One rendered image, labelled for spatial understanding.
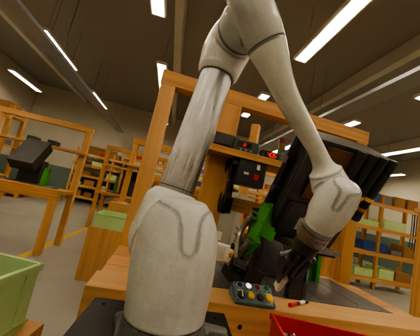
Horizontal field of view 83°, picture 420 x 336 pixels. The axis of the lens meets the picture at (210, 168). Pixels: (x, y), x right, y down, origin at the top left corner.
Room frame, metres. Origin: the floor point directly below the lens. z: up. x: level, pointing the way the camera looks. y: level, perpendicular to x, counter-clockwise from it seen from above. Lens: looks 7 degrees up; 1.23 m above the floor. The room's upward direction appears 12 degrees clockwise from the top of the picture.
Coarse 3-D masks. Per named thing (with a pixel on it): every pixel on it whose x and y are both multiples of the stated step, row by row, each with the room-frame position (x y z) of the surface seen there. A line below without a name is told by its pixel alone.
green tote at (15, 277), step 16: (0, 256) 0.69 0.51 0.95; (0, 272) 0.69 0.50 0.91; (16, 272) 0.61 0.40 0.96; (32, 272) 0.66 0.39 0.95; (0, 288) 0.57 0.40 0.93; (16, 288) 0.62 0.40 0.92; (32, 288) 0.68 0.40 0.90; (0, 304) 0.59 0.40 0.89; (16, 304) 0.64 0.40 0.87; (0, 320) 0.60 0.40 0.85; (16, 320) 0.66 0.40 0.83
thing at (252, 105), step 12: (168, 72) 1.36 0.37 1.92; (168, 84) 1.36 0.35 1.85; (180, 84) 1.37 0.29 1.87; (192, 84) 1.39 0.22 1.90; (228, 96) 1.43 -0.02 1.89; (240, 96) 1.44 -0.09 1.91; (252, 96) 1.46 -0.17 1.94; (252, 108) 1.46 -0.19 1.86; (264, 108) 1.48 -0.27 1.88; (276, 108) 1.49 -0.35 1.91; (276, 120) 1.55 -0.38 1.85; (312, 120) 1.54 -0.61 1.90; (324, 120) 1.56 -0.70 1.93; (324, 132) 1.58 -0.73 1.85; (336, 132) 1.58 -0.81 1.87; (348, 132) 1.59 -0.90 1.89; (360, 132) 1.61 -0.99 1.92
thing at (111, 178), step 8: (112, 160) 9.85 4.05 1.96; (120, 160) 10.21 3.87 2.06; (72, 168) 9.69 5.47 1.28; (96, 168) 9.78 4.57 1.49; (112, 168) 9.91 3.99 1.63; (88, 176) 9.75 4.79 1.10; (112, 176) 9.94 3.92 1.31; (80, 184) 9.83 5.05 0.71; (88, 184) 9.87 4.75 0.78; (96, 184) 10.18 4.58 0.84; (80, 192) 9.84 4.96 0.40; (88, 192) 9.99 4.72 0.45; (104, 200) 10.10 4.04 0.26; (112, 200) 10.00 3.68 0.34
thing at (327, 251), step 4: (276, 240) 1.18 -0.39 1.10; (280, 240) 1.15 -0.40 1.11; (284, 240) 1.11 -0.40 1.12; (288, 240) 1.08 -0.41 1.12; (292, 240) 1.06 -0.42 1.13; (288, 244) 1.07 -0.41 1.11; (320, 252) 0.96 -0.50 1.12; (324, 252) 0.96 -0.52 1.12; (328, 252) 0.97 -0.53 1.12; (332, 252) 0.97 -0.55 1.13; (336, 252) 0.97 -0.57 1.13; (324, 256) 0.99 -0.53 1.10; (328, 256) 0.99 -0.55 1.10; (332, 256) 0.99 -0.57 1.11; (336, 256) 0.97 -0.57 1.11; (340, 256) 0.98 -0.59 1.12
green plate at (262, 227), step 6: (264, 204) 1.18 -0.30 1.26; (270, 204) 1.12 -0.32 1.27; (264, 210) 1.15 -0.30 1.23; (270, 210) 1.10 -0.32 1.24; (258, 216) 1.19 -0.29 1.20; (264, 216) 1.12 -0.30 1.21; (270, 216) 1.12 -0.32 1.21; (258, 222) 1.16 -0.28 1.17; (264, 222) 1.10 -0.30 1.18; (270, 222) 1.12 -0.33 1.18; (252, 228) 1.19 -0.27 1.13; (258, 228) 1.13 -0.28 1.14; (264, 228) 1.11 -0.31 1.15; (270, 228) 1.12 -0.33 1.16; (252, 234) 1.16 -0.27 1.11; (258, 234) 1.10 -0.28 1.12; (264, 234) 1.12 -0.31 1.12; (270, 234) 1.12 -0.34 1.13; (270, 240) 1.12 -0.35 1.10
